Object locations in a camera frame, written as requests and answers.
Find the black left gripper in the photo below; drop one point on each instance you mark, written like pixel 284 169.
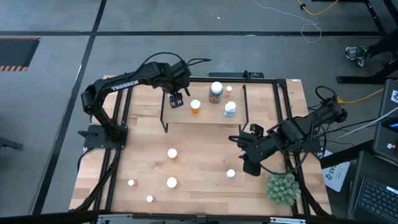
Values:
pixel 177 85

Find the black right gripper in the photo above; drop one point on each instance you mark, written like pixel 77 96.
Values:
pixel 259 149

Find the white opaque pill bottle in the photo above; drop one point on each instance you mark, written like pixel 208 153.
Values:
pixel 230 173

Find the green label gummy vitamin bottle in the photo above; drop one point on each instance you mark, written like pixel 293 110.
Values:
pixel 216 87

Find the translucent bottle white text label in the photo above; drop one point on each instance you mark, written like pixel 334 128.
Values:
pixel 230 106

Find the small pink pill bottle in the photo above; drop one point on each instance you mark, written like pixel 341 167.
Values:
pixel 131 182
pixel 229 89
pixel 150 198

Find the large amber pill bottle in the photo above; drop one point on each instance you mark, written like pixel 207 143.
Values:
pixel 171 182

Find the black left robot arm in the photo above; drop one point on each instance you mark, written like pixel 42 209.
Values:
pixel 124 85

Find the small green potted plant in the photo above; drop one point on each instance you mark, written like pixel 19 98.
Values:
pixel 282 189

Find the black controller box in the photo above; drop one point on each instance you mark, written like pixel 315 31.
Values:
pixel 236 75

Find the white printed paper sheet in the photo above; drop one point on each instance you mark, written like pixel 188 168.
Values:
pixel 337 177

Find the black bar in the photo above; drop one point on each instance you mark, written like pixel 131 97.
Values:
pixel 345 154

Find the black desk stand foot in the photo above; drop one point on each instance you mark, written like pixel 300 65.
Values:
pixel 357 80

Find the black laptop with keyboard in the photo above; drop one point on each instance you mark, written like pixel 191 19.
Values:
pixel 373 199

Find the dark grey laptop with sticker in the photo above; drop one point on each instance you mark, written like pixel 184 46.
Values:
pixel 384 105

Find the person's shoe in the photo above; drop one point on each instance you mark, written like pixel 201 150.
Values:
pixel 357 54

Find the black floor panel hazard stripes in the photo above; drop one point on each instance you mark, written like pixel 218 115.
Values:
pixel 15 53

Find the dark grey stand foot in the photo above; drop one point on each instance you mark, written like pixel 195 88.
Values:
pixel 9 143

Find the person's leg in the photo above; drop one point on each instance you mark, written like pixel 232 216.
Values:
pixel 385 46

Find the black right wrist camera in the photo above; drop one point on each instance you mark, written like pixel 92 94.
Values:
pixel 256 130

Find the black aluminium table frame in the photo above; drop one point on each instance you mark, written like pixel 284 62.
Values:
pixel 276 102

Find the silver camera mounting rail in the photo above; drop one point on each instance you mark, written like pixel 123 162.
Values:
pixel 118 219

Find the black desk frame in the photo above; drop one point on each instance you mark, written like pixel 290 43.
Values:
pixel 375 15

